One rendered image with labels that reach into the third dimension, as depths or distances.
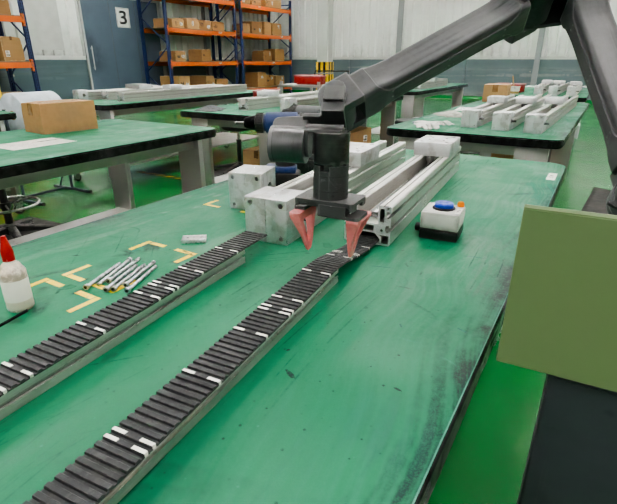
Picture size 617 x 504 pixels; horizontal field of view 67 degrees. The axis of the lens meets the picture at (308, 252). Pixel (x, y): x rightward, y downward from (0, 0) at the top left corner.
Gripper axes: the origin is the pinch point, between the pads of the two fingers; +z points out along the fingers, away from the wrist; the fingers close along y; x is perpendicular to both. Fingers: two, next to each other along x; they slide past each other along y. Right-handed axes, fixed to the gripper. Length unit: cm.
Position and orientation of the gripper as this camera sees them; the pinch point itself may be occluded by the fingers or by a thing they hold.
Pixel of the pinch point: (329, 248)
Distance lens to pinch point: 80.3
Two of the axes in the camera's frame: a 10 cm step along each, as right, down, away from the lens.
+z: 0.0, 9.3, 3.8
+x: -4.3, 3.4, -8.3
